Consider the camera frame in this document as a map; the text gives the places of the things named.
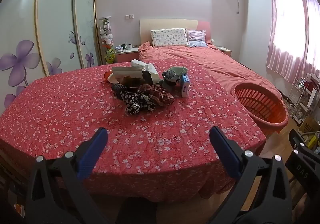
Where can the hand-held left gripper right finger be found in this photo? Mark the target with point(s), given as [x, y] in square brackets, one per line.
[225, 154]

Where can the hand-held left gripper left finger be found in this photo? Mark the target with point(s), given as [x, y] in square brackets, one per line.
[92, 154]

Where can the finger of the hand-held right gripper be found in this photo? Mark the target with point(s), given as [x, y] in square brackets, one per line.
[298, 143]

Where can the orange laundry basket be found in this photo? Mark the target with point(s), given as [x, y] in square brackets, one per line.
[272, 114]

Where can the black mesh net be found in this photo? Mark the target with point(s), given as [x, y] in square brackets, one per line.
[117, 88]

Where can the white tissue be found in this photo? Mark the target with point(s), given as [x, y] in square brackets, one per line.
[147, 68]

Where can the cardboard box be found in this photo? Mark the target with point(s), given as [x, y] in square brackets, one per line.
[310, 125]

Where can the red floral blanket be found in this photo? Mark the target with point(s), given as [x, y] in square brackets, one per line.
[62, 114]

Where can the black floral cloth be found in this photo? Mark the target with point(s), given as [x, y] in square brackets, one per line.
[136, 101]

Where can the blue and white box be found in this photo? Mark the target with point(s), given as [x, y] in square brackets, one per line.
[185, 86]

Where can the red paper cup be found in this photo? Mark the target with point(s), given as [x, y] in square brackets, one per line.
[110, 77]

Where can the red plaid cloth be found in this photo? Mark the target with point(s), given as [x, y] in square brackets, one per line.
[160, 95]

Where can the tissue pack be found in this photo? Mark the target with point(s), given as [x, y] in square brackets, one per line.
[126, 72]

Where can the green cloth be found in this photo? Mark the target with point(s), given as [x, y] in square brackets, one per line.
[180, 70]

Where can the grey and black cloth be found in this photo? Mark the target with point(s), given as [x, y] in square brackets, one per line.
[171, 75]

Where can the green plush toy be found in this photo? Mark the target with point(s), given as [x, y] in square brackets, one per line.
[110, 55]

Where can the pink and white nightstand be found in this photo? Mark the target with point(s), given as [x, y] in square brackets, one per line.
[126, 56]
[225, 50]

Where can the pink curtain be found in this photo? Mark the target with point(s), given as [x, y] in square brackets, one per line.
[290, 34]

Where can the dark mug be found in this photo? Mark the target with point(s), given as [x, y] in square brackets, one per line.
[123, 46]

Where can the white mug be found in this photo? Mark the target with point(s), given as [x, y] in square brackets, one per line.
[129, 46]

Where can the striped pink pillow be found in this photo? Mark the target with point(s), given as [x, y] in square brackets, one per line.
[196, 38]

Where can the clear tube of plush toys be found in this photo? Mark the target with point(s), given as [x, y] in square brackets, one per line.
[106, 31]

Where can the floral white pillow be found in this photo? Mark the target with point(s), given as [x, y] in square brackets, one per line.
[168, 37]

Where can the floral sliding door wardrobe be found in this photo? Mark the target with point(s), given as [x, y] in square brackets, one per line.
[50, 26]

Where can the beige and pink headboard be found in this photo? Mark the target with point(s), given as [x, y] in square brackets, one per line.
[160, 23]

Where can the wall switch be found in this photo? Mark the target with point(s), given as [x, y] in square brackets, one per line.
[129, 16]

